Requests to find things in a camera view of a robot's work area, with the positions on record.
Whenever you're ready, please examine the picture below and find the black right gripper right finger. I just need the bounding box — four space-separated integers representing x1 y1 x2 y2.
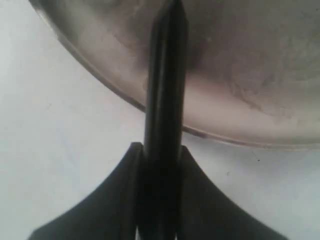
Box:
178 146 286 240

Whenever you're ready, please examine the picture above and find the round steel plate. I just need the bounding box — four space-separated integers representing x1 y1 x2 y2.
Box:
31 0 320 149

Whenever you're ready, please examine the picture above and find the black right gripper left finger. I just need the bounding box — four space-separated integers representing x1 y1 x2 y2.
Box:
29 142 143 240

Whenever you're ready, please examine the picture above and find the black kitchen knife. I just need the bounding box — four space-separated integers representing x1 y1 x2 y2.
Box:
138 0 188 240

